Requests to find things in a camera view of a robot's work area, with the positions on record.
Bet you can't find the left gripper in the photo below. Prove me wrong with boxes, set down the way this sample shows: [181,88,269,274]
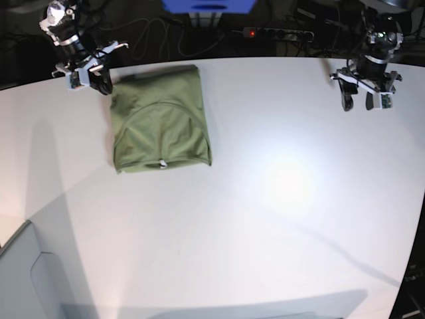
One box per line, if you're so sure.
[329,55,402,112]

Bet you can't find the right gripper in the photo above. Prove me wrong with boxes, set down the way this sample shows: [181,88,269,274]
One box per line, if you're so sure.
[52,36,129,95]

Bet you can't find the green T-shirt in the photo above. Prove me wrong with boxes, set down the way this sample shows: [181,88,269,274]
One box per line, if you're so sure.
[110,65,213,173]

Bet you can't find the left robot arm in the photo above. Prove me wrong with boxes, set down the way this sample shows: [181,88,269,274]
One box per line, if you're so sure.
[329,5,404,112]

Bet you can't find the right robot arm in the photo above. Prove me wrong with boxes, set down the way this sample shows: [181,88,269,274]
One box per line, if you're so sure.
[39,1,129,96]

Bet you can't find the blue box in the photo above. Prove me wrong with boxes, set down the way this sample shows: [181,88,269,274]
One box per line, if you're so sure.
[163,0,256,14]

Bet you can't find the black power strip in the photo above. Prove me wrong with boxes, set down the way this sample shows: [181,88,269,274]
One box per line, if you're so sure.
[236,27,315,43]

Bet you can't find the white table-side panel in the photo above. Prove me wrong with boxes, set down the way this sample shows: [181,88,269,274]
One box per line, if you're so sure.
[0,221,97,319]

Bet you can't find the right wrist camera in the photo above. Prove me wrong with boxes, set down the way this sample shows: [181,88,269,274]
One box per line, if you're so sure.
[66,68,90,90]

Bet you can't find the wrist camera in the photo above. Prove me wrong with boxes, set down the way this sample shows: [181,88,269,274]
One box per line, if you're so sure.
[66,68,90,90]
[373,92,394,110]

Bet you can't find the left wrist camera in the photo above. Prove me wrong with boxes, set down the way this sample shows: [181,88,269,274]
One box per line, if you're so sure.
[373,92,394,110]

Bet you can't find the grey looped cable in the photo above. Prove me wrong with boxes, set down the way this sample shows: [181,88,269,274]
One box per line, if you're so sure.
[132,15,226,60]

